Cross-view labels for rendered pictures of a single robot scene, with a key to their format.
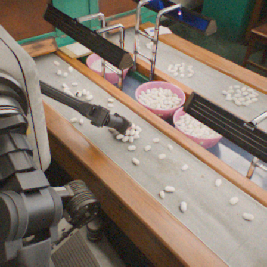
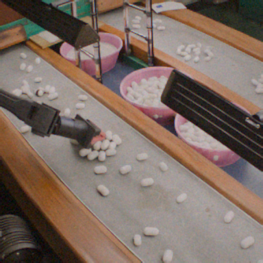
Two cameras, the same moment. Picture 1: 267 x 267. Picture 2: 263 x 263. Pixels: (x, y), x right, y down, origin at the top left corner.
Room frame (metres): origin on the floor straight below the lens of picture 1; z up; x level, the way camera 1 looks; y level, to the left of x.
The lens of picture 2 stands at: (0.19, -0.24, 1.59)
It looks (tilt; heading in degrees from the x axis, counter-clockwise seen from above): 37 degrees down; 8
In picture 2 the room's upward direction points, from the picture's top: 3 degrees counter-clockwise
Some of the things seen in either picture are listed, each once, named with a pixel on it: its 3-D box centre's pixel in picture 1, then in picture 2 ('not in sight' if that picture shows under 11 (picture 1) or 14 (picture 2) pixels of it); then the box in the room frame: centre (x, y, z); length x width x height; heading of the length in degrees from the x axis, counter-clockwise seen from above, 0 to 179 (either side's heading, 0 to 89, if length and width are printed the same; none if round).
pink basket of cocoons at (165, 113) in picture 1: (159, 102); (159, 96); (1.50, -0.13, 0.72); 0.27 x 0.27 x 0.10
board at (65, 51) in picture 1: (87, 46); (66, 31); (1.97, 0.33, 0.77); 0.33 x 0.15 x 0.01; 134
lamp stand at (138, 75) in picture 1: (155, 43); (153, 16); (1.83, -0.09, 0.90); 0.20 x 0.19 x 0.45; 44
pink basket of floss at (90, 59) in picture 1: (108, 68); (91, 54); (1.81, 0.18, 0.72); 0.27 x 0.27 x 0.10
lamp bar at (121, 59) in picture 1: (84, 33); (41, 9); (1.50, 0.26, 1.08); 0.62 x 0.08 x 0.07; 44
